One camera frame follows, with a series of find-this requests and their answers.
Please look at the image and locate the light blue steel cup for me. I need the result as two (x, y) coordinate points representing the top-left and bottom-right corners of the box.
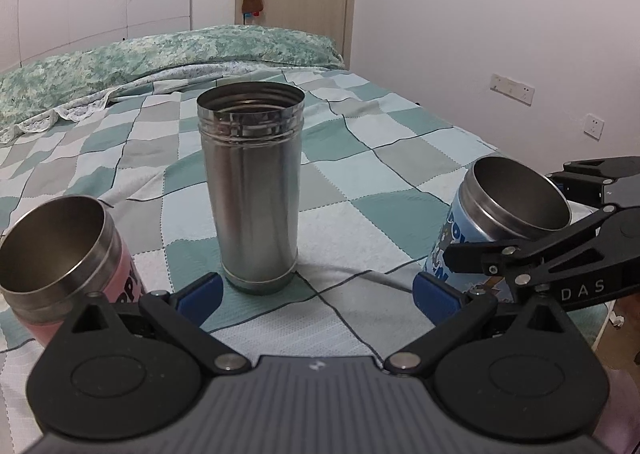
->
(424, 156), (572, 300)

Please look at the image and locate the pink steel cup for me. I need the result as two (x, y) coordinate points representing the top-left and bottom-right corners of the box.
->
(1, 195), (145, 346)

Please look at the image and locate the tall stainless steel cup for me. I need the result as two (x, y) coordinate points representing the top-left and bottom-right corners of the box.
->
(196, 81), (305, 295)

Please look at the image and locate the checkered green bed sheet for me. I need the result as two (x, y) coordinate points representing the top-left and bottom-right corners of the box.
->
(0, 60), (601, 454)

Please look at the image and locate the green floral quilt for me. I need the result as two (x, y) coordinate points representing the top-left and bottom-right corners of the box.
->
(1, 25), (345, 142)

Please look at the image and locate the white wall socket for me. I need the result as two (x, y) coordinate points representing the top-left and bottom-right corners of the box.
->
(584, 114), (604, 141)

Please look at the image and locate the white wall switch panel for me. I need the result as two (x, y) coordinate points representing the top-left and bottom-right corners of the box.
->
(489, 74), (535, 106)

